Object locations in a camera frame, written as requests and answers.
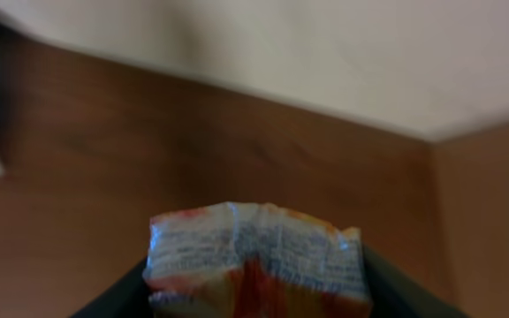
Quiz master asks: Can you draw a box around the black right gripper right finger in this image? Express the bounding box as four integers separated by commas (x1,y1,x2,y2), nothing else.
363,246,467,318

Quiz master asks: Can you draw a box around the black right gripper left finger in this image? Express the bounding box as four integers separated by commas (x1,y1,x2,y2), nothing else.
72,259,153,318

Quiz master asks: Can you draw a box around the small orange snack box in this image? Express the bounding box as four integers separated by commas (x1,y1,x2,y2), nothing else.
143,202,373,318

